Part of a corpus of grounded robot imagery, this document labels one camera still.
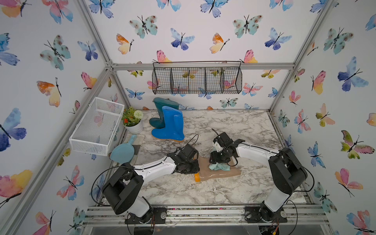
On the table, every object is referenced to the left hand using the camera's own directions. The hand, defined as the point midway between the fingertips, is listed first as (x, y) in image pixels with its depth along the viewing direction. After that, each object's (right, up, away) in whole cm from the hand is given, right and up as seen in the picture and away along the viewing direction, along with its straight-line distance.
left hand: (201, 169), depth 85 cm
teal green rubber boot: (-28, +27, +20) cm, 44 cm away
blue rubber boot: (-17, +23, +9) cm, 30 cm away
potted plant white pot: (-43, +29, +9) cm, 53 cm away
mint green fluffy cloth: (+11, +2, +2) cm, 11 cm away
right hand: (+8, +5, +5) cm, 11 cm away
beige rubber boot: (+3, -2, 0) cm, 3 cm away
